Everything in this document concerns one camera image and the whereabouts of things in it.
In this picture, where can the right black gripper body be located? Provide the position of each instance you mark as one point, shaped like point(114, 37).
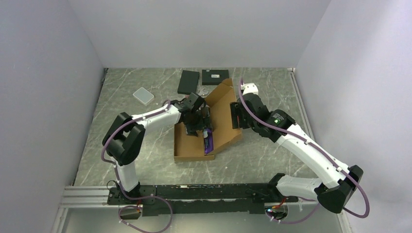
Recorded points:
point(246, 122)

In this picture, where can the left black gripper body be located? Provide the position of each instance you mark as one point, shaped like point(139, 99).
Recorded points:
point(197, 117)

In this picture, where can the shiny purple small box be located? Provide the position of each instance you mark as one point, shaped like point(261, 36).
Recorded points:
point(208, 140)

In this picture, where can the brown cardboard express box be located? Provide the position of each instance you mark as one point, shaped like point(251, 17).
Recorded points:
point(218, 133)

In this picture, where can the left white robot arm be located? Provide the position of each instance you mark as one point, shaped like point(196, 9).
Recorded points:
point(124, 139)

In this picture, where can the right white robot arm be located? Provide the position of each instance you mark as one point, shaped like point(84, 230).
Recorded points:
point(336, 182)

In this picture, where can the black box with label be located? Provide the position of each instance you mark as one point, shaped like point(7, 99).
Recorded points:
point(213, 76)

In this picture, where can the silver open-end wrench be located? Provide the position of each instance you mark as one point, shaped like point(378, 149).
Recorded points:
point(203, 92)

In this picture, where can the black foam block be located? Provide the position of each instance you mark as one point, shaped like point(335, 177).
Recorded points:
point(188, 82)

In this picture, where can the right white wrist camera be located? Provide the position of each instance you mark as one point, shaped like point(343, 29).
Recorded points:
point(246, 88)

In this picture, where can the aluminium frame rail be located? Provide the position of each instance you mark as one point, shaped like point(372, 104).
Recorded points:
point(304, 115)

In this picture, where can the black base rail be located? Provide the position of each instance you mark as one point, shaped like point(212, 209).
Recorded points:
point(155, 200)

